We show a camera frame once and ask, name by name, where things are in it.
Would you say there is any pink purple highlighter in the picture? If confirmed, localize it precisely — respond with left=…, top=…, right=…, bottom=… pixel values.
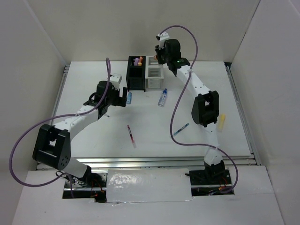
left=134, top=58, right=139, bottom=66

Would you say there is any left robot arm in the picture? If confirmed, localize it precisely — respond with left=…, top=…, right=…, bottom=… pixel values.
left=32, top=75, right=127, bottom=187

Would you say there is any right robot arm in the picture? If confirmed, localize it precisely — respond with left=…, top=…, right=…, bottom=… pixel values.
left=155, top=35, right=225, bottom=184

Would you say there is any blue highlighter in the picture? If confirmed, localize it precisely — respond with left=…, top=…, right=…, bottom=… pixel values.
left=126, top=92, right=132, bottom=105

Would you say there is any white slotted container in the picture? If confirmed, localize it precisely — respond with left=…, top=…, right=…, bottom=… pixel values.
left=145, top=56, right=164, bottom=90

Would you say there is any black slotted container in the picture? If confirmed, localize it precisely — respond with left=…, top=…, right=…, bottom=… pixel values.
left=126, top=56, right=146, bottom=92

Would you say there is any dark red pen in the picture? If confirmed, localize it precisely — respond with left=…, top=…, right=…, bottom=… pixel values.
left=127, top=125, right=136, bottom=148

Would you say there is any clear spray bottle blue cap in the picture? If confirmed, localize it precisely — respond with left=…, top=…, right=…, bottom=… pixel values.
left=157, top=89, right=167, bottom=107

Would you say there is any teal blue pen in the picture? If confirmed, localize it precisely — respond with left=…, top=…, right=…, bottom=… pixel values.
left=173, top=123, right=189, bottom=136

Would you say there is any yellow highlighter right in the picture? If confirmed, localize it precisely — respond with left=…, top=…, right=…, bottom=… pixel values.
left=217, top=114, right=226, bottom=132

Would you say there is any white foil cover panel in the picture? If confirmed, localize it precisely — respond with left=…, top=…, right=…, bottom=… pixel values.
left=106, top=168, right=193, bottom=203

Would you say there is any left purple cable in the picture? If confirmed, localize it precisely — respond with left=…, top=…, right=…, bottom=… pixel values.
left=8, top=57, right=112, bottom=199

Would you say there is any purple cable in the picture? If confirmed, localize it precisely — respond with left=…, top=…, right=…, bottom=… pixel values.
left=160, top=25, right=240, bottom=195
left=8, top=57, right=112, bottom=199

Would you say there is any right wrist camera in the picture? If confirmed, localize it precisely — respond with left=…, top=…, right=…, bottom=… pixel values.
left=156, top=32, right=170, bottom=49

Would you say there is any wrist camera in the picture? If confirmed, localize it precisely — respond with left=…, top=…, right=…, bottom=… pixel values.
left=110, top=74, right=122, bottom=86
left=156, top=32, right=170, bottom=49

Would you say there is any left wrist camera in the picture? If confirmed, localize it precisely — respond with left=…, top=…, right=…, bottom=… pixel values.
left=110, top=74, right=122, bottom=86

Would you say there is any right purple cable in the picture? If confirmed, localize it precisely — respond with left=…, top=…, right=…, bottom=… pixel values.
left=160, top=25, right=240, bottom=195

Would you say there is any left side rail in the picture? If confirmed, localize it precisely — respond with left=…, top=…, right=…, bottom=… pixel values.
left=51, top=64, right=70, bottom=117

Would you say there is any aluminium front rail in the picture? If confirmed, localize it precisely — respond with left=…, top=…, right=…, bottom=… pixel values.
left=36, top=157, right=255, bottom=171

